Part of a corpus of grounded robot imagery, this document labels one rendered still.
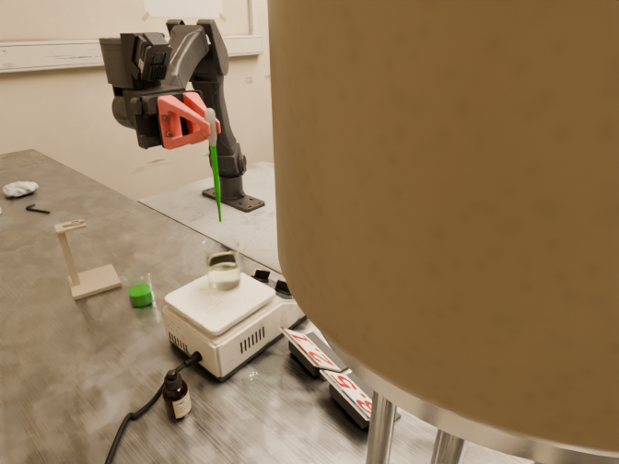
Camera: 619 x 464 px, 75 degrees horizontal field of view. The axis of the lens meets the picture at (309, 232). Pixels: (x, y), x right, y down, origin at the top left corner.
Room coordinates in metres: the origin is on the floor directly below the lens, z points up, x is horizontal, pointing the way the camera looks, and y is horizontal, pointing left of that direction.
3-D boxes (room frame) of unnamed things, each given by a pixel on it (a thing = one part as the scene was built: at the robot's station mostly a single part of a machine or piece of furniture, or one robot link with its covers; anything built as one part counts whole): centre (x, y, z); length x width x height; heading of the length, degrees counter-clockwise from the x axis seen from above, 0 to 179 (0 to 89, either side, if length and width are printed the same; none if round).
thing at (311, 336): (0.45, -0.01, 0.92); 0.09 x 0.06 x 0.04; 35
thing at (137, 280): (0.58, 0.30, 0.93); 0.04 x 0.04 x 0.06
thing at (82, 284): (0.64, 0.41, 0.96); 0.08 x 0.08 x 0.13; 35
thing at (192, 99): (0.53, 0.16, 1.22); 0.09 x 0.07 x 0.07; 50
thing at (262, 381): (0.39, 0.06, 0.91); 0.06 x 0.06 x 0.02
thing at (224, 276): (0.51, 0.13, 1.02); 0.06 x 0.05 x 0.08; 174
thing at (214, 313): (0.48, 0.13, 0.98); 0.12 x 0.12 x 0.01; 50
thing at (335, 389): (0.37, -0.06, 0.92); 0.09 x 0.06 x 0.04; 35
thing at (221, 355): (0.50, 0.11, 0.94); 0.22 x 0.13 x 0.08; 140
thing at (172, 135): (0.54, 0.15, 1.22); 0.09 x 0.07 x 0.07; 50
